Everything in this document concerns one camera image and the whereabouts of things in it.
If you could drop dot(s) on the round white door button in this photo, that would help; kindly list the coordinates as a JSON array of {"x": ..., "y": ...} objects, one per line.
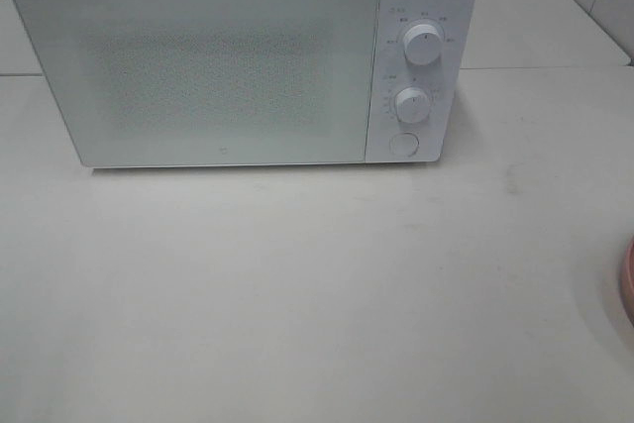
[{"x": 404, "y": 145}]

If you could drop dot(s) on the lower white timer knob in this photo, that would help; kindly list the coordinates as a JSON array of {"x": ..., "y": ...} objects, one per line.
[{"x": 412, "y": 105}]

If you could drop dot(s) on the pink plate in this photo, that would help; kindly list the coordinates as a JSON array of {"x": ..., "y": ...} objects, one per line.
[{"x": 626, "y": 282}]

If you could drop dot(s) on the white microwave door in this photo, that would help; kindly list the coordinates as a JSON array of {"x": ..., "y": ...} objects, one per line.
[{"x": 205, "y": 82}]

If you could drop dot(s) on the upper white power knob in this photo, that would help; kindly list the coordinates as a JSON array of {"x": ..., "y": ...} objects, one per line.
[{"x": 422, "y": 42}]

